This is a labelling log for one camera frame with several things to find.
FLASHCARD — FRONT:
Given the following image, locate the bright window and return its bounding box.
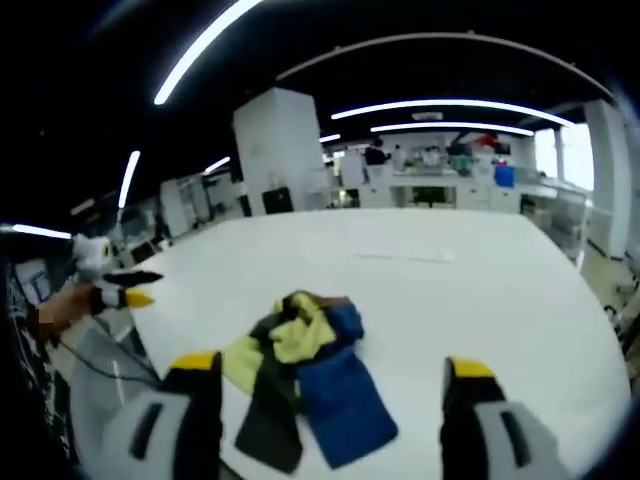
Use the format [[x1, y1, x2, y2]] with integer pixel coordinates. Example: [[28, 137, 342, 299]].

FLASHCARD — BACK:
[[533, 122, 596, 192]]

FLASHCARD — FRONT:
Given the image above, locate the long ceiling light strip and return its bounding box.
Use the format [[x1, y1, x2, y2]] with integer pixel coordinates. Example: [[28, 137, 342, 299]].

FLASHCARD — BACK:
[[370, 120, 536, 138], [330, 98, 577, 127], [152, 0, 266, 107]]

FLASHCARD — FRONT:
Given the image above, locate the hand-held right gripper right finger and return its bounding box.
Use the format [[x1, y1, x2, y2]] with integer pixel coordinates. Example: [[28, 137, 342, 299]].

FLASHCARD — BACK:
[[438, 355, 576, 480]]

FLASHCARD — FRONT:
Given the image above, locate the white window pillar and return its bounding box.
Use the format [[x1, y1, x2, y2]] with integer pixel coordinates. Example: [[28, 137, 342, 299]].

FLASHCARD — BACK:
[[583, 98, 634, 261]]

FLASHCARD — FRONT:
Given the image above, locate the blue yellow black garment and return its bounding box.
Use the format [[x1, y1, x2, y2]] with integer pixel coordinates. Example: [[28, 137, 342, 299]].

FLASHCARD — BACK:
[[222, 289, 400, 474]]

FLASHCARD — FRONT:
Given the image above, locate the white lab counter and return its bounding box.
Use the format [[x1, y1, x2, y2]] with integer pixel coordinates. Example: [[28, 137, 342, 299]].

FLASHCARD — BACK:
[[339, 167, 524, 212]]

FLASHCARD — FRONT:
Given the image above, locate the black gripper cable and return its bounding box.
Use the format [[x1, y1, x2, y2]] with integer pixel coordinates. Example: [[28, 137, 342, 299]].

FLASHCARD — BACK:
[[58, 314, 162, 387]]

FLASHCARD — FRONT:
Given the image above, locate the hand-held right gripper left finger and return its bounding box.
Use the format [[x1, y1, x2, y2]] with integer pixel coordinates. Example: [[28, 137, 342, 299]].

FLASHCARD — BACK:
[[74, 349, 224, 480]]

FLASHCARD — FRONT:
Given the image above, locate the person's left hand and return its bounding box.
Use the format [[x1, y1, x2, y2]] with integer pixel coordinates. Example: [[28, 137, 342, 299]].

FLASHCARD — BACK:
[[52, 283, 104, 334]]

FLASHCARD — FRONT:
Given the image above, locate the short ceiling light strip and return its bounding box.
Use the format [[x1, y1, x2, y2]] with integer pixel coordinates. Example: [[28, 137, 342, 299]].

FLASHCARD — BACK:
[[117, 149, 143, 209], [11, 223, 73, 241]]

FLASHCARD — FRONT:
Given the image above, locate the person's dark clothing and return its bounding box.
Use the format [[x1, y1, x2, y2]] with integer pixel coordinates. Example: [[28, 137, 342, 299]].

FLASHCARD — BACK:
[[0, 257, 76, 461]]

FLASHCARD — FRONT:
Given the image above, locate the white square pillar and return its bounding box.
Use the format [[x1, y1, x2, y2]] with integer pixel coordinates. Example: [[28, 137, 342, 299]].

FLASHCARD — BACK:
[[232, 86, 330, 217]]

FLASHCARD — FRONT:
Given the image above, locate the black box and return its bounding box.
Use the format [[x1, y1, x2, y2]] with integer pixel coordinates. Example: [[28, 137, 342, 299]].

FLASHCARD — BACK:
[[261, 186, 294, 215]]

